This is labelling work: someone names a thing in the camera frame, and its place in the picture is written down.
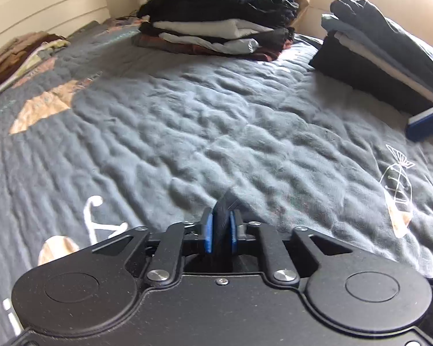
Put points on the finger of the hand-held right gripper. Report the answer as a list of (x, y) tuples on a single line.
[(425, 124)]

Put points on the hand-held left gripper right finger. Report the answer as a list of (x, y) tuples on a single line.
[(234, 232)]

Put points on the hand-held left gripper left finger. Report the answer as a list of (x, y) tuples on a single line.
[(208, 234)]

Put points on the small stack of grey clothes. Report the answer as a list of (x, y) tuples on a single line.
[(375, 57)]

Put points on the tall stack of dark clothes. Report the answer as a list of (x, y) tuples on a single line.
[(220, 14)]

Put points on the stack of folded brown clothes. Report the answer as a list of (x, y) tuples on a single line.
[(18, 57)]

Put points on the grey-blue printed quilt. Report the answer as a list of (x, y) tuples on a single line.
[(202, 133)]

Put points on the white headboard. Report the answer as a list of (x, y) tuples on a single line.
[(39, 3)]

